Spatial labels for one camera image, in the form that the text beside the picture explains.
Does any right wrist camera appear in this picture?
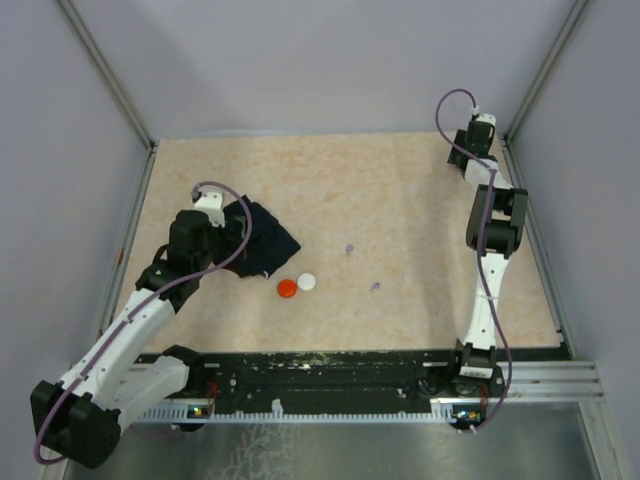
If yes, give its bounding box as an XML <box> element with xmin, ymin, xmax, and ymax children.
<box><xmin>471</xmin><ymin>113</ymin><xmax>497</xmax><ymax>127</ymax></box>

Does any dark navy cloth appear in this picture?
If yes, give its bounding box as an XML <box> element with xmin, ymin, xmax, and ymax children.
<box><xmin>223</xmin><ymin>196</ymin><xmax>301</xmax><ymax>279</ymax></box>

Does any left aluminium frame post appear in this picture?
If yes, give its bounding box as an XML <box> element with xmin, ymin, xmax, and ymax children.
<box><xmin>53</xmin><ymin>0</ymin><xmax>160</xmax><ymax>151</ymax></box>

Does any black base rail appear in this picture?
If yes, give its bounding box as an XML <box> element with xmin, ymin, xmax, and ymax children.
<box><xmin>94</xmin><ymin>344</ymin><xmax>571</xmax><ymax>416</ymax></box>

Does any white cable duct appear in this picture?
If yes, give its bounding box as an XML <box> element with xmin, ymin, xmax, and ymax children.
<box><xmin>135</xmin><ymin>399</ymin><xmax>457</xmax><ymax>425</ymax></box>

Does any right aluminium frame post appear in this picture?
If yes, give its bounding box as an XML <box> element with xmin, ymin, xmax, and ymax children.
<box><xmin>502</xmin><ymin>0</ymin><xmax>592</xmax><ymax>146</ymax></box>

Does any white charging case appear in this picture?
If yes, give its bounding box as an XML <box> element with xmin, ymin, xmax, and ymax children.
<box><xmin>296</xmin><ymin>272</ymin><xmax>317</xmax><ymax>292</ymax></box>

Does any purple cable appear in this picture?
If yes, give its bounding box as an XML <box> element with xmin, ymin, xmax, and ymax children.
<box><xmin>32</xmin><ymin>180</ymin><xmax>253</xmax><ymax>465</ymax></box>
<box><xmin>434</xmin><ymin>88</ymin><xmax>514</xmax><ymax>435</ymax></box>

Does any aluminium frame post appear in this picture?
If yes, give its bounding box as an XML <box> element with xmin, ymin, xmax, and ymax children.
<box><xmin>502</xmin><ymin>0</ymin><xmax>592</xmax><ymax>146</ymax></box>
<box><xmin>53</xmin><ymin>0</ymin><xmax>160</xmax><ymax>151</ymax></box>

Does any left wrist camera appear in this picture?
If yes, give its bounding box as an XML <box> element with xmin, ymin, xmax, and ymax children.
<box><xmin>192</xmin><ymin>186</ymin><xmax>225</xmax><ymax>228</ymax></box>

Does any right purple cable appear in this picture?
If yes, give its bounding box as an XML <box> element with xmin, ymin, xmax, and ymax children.
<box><xmin>434</xmin><ymin>88</ymin><xmax>514</xmax><ymax>435</ymax></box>

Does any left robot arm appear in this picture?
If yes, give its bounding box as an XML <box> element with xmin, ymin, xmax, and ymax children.
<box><xmin>30</xmin><ymin>200</ymin><xmax>254</xmax><ymax>468</ymax></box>

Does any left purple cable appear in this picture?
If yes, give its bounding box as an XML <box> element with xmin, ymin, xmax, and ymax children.
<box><xmin>32</xmin><ymin>180</ymin><xmax>253</xmax><ymax>465</ymax></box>

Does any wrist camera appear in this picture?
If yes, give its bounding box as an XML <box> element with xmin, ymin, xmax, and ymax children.
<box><xmin>192</xmin><ymin>186</ymin><xmax>225</xmax><ymax>228</ymax></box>
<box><xmin>471</xmin><ymin>113</ymin><xmax>497</xmax><ymax>127</ymax></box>

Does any orange charging case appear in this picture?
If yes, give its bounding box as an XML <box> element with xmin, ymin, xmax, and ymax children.
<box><xmin>277</xmin><ymin>279</ymin><xmax>298</xmax><ymax>299</ymax></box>

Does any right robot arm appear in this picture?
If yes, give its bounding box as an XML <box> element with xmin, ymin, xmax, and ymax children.
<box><xmin>446</xmin><ymin>114</ymin><xmax>528</xmax><ymax>396</ymax></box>

